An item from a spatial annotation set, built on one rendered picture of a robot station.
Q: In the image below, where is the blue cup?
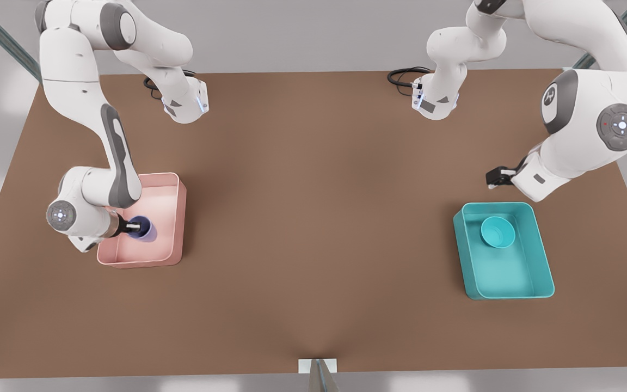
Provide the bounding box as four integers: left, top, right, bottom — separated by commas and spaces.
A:
128, 216, 157, 242

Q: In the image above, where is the pink box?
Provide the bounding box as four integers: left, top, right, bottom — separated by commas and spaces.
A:
96, 173, 187, 269

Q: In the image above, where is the teal bowl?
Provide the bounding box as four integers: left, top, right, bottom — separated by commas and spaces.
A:
481, 216, 516, 249

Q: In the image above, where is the teal box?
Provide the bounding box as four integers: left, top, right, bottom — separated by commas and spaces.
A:
453, 202, 555, 301

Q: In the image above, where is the black cable loop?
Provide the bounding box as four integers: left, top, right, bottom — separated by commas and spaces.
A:
143, 70, 196, 101
387, 66, 432, 97

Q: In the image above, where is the silver frame post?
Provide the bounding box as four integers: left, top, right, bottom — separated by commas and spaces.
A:
298, 358, 340, 392
572, 0, 627, 70
0, 0, 42, 84

